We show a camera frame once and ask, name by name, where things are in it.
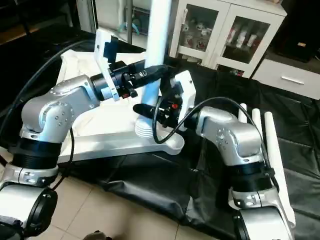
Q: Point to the white plastic table top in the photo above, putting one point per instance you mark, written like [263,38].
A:
[115,125]

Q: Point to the white plastic table leg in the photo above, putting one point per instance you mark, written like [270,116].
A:
[157,35]
[243,112]
[257,125]
[280,170]

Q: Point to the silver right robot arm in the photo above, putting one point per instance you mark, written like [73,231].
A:
[240,150]

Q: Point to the teal floor stand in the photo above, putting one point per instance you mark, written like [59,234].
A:
[131,27]

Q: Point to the white glass door cabinet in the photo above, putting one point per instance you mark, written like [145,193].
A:
[225,32]

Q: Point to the black plastic mat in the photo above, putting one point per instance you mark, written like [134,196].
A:
[150,190]

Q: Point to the white drawer unit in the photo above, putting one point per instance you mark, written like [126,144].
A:
[290,77]

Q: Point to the black box device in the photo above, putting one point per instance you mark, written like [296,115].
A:
[300,45]

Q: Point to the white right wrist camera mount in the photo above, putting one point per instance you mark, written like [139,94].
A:
[184,95]

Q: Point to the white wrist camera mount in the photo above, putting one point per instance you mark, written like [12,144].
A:
[184,95]
[105,60]

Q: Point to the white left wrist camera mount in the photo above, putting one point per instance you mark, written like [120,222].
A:
[105,60]

